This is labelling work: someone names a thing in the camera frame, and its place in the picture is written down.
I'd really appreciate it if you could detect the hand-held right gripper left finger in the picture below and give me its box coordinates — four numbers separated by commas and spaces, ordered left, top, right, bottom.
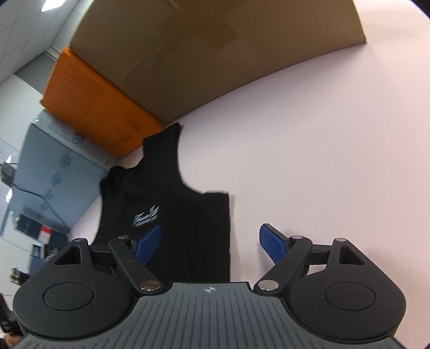
55, 226, 165, 296

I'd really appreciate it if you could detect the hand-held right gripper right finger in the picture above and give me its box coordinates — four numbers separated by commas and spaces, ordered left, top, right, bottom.
253, 223, 365, 296

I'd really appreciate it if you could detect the black tank top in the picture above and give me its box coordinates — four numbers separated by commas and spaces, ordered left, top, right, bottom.
91, 122, 231, 283

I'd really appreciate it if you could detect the small blue-grey box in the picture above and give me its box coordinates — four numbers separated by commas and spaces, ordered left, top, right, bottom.
32, 243, 48, 268

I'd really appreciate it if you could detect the blue-grey printed cardboard box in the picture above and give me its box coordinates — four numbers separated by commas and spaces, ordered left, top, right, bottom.
12, 111, 112, 233

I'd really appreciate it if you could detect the black box with red label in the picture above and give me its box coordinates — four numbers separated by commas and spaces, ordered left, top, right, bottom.
15, 213, 70, 253

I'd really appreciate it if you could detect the black bar with metal end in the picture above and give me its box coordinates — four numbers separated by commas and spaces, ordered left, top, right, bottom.
9, 267, 29, 286

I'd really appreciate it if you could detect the orange printed cardboard box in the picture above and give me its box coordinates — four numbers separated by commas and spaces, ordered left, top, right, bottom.
40, 47, 166, 159

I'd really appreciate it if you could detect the black power adapter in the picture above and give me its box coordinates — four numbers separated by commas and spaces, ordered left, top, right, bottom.
0, 162, 16, 186

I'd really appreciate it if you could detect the large brown cardboard box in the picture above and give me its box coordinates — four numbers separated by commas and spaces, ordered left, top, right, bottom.
70, 0, 368, 125

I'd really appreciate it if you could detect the black cable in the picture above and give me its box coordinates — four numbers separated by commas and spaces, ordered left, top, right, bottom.
13, 183, 70, 233

